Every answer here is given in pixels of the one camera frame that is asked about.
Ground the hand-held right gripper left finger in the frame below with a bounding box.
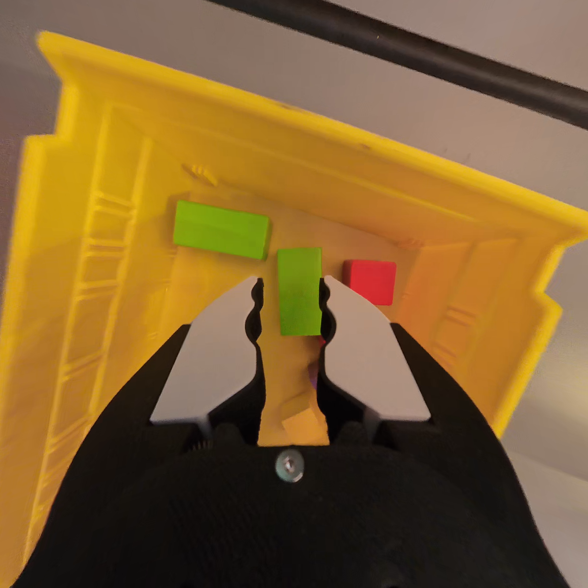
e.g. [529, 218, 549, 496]
[150, 276, 267, 439]

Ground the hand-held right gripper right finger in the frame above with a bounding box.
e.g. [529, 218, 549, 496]
[317, 275, 432, 438]

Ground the red wooden block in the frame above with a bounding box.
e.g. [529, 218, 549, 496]
[342, 259, 397, 307]

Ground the yellow wooden cube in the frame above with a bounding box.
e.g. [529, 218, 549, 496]
[281, 406, 330, 447]

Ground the long green wooden block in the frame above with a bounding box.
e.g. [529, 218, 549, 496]
[277, 247, 323, 337]

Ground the yellow plastic bin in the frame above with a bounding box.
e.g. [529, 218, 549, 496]
[0, 31, 588, 570]

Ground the table edge rail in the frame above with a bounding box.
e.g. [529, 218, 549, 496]
[202, 0, 588, 131]

